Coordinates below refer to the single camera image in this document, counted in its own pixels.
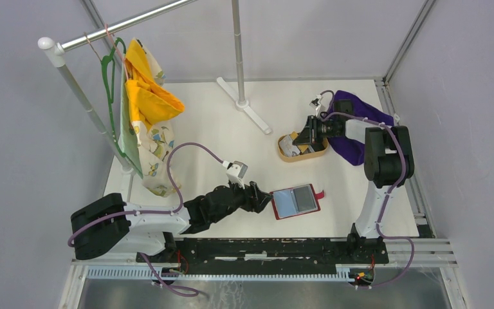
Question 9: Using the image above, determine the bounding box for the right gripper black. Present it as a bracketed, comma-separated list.
[293, 115, 339, 145]

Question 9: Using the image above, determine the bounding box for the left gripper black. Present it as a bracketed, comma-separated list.
[210, 177, 273, 223]

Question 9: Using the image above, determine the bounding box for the gold VIP card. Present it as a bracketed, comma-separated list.
[290, 131, 314, 155]

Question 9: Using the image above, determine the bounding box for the oval wooden tray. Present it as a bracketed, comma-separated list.
[277, 131, 329, 163]

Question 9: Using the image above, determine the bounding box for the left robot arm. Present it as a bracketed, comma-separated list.
[68, 182, 273, 263]

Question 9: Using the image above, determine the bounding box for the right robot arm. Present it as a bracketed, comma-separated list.
[292, 99, 415, 263]

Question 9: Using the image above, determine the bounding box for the silver credit card in tray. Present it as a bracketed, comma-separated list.
[278, 135, 298, 158]

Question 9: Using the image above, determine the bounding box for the purple cloth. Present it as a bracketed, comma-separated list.
[326, 90, 394, 166]

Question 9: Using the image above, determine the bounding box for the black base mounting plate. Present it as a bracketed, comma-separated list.
[149, 238, 389, 275]

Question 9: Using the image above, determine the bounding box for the green clothes hanger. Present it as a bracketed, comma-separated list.
[100, 47, 126, 158]

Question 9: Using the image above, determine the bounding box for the yellow dinosaur print garment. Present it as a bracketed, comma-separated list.
[120, 38, 185, 197]

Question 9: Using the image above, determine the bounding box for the metal clothes rack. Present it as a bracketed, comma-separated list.
[37, 0, 273, 205]

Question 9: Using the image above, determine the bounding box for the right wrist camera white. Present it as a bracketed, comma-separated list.
[309, 94, 324, 117]

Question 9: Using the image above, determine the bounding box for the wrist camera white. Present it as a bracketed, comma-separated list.
[222, 160, 248, 189]
[309, 94, 324, 117]

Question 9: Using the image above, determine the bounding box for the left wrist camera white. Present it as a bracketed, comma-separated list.
[222, 160, 248, 189]

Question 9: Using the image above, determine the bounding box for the white cable duct strip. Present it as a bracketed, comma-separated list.
[86, 266, 354, 283]

